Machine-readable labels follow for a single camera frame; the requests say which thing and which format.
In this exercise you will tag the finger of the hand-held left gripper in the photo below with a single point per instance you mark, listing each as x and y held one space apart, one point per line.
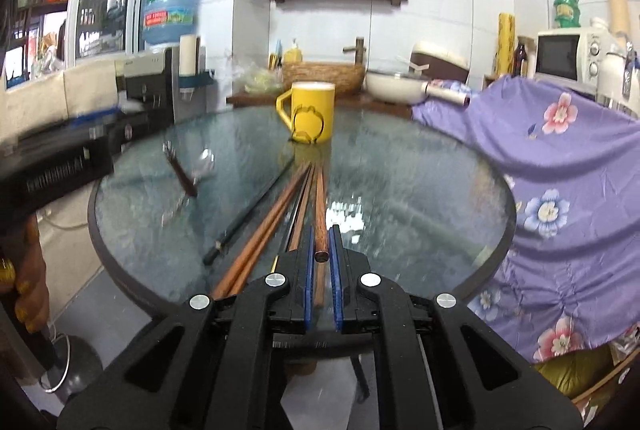
100 125

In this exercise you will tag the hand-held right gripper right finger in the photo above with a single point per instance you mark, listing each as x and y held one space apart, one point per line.
336 280

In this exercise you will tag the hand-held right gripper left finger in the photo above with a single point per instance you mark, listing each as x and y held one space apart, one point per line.
308 280

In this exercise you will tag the black chopstick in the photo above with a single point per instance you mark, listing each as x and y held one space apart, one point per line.
250 215
295 220

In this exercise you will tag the brown wooden chopstick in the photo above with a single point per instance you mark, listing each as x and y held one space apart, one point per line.
301 215
272 237
260 235
320 210

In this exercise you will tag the brown chopsticks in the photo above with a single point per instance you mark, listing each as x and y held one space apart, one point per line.
182 172

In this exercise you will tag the yellow mug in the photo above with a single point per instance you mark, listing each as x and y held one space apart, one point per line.
312 110

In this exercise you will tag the person's left hand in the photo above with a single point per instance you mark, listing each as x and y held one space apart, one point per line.
30 260

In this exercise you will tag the beige cloth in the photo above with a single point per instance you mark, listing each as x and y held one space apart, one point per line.
85 85

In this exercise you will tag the water dispenser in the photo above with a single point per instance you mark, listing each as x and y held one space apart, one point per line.
150 83

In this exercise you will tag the teal cup holder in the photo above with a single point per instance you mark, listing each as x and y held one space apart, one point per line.
197 83

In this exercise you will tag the white paper cup stack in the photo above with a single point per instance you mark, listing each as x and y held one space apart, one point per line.
189 55

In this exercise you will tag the blue water bottle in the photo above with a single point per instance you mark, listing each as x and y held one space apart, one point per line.
170 5

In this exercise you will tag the wooden counter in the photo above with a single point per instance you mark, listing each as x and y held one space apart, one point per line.
250 100

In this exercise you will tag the clear plastic bag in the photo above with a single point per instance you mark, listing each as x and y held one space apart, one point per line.
260 80

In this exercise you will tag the grey round base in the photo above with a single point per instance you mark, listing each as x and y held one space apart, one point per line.
82 362

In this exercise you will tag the white pan with lid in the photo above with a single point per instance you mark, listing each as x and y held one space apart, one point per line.
395 88

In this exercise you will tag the woven basin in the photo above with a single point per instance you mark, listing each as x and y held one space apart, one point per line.
345 78

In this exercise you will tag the yellow soap bottle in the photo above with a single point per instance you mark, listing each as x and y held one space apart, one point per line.
293 54

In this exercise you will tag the white lint roller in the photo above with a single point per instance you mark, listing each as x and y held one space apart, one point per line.
450 94

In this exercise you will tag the white rice paddle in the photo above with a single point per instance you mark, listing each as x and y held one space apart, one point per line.
412 63

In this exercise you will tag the bronze faucet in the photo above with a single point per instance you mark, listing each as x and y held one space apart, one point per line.
357 48

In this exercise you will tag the brown white rice cooker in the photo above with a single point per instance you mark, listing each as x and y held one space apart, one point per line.
445 65

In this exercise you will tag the purple floral cloth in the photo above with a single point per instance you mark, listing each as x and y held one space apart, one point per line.
565 190

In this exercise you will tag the olive green cushion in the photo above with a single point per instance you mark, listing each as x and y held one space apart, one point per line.
575 370

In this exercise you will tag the brown glass bottle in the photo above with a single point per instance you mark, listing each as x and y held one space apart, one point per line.
520 60

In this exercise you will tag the yellow roll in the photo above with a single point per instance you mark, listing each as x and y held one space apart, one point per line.
506 43

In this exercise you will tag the white microwave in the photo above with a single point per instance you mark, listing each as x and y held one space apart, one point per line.
560 55

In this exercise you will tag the white kettle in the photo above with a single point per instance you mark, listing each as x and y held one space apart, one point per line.
614 75

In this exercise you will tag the green instant noodle cups stack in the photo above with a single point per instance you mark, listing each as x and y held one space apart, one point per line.
566 8

